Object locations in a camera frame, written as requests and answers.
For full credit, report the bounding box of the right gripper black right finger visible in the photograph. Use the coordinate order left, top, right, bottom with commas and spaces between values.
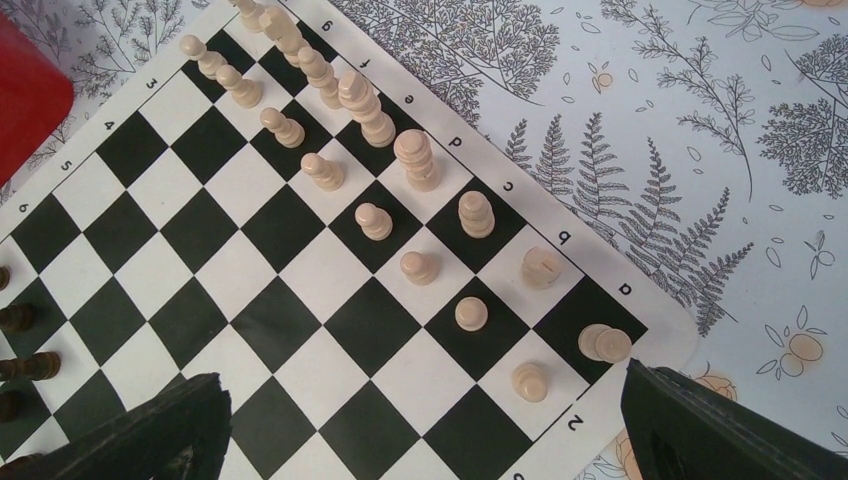
621, 359, 847, 479

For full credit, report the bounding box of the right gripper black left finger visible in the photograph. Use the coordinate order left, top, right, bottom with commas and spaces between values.
1, 373, 232, 479

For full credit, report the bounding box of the dark chess piece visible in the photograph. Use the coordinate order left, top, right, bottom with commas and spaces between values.
1, 351, 61, 382
0, 304, 35, 334

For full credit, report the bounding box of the light chess rook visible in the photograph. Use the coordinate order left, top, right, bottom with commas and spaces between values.
578, 324, 633, 364

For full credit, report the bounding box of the light chess pawn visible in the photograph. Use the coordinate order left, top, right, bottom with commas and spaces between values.
455, 296, 488, 332
511, 362, 550, 403
260, 107, 305, 148
215, 64, 263, 109
400, 251, 439, 286
355, 202, 393, 241
300, 153, 345, 191

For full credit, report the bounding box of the light chess knight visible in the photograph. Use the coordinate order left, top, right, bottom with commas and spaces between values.
521, 246, 563, 290

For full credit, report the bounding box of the light chess bishop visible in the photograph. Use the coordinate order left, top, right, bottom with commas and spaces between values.
458, 191, 495, 239

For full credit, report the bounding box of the black and white chessboard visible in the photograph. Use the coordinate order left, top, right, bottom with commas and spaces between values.
1, 1, 698, 479

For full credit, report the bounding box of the floral patterned table mat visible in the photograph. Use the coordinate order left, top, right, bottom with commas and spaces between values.
1, 1, 847, 479

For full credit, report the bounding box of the red plastic tray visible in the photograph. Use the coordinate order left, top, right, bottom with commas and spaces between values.
1, 15, 73, 183

